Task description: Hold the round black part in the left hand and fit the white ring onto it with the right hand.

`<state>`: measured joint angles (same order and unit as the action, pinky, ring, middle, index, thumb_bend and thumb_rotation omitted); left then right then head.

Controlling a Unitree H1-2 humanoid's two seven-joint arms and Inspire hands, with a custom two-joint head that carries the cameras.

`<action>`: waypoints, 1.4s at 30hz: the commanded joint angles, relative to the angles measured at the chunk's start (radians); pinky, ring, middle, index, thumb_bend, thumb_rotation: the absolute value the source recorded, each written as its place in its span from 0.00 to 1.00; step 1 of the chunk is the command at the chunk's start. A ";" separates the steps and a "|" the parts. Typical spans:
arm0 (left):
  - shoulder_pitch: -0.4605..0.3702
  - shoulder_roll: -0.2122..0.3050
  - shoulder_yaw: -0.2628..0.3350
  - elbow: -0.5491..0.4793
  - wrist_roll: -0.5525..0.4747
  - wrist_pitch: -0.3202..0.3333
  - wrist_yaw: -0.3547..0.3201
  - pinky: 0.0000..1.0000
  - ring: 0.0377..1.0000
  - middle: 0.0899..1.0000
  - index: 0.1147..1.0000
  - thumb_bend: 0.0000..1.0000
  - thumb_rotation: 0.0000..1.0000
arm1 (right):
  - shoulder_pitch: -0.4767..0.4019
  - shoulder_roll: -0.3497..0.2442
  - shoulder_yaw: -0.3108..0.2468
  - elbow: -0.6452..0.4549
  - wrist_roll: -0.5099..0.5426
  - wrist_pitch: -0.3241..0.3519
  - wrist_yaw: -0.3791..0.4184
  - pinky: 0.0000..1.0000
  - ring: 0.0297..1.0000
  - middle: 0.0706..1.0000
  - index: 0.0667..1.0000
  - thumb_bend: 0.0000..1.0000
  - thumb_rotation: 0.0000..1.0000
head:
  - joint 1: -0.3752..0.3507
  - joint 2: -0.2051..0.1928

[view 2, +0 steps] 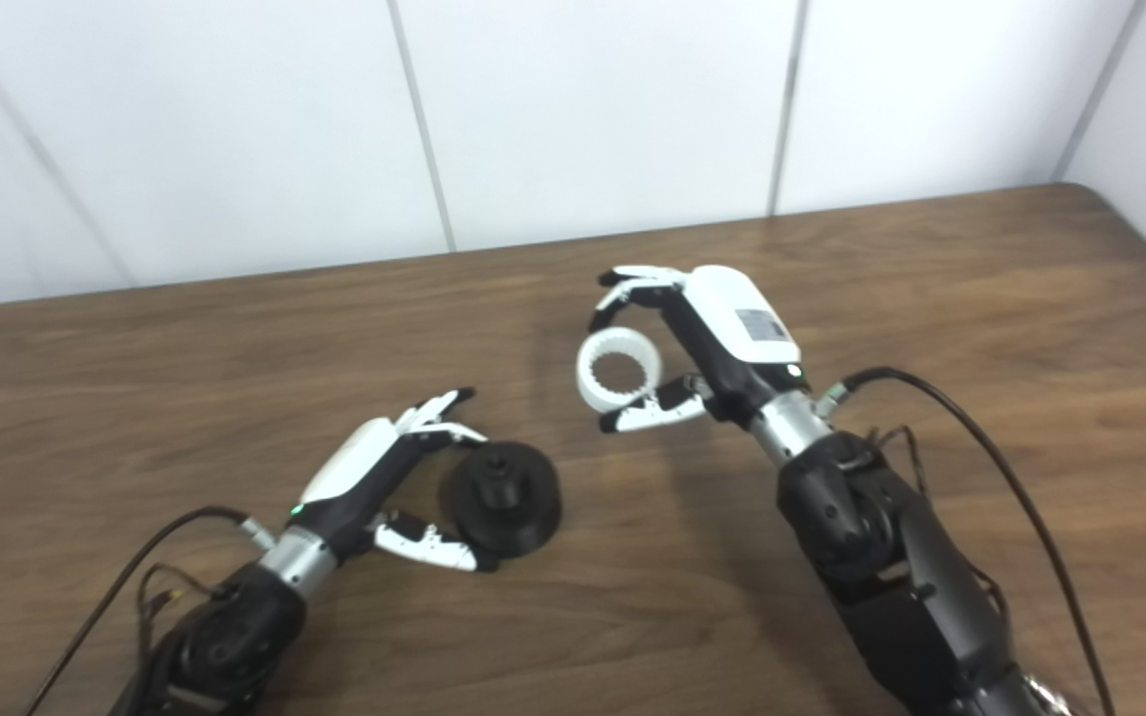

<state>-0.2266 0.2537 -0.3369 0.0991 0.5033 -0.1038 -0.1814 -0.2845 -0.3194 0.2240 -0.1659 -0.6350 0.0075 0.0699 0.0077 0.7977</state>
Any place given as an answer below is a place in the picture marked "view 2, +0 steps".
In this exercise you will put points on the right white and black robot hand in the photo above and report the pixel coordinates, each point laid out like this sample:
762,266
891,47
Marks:
742,328

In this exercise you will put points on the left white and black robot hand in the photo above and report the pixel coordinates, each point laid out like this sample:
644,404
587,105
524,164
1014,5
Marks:
344,477

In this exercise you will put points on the round black plastic part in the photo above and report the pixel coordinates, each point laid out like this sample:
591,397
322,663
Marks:
513,517

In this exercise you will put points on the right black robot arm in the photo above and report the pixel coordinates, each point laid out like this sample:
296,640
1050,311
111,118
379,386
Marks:
891,557

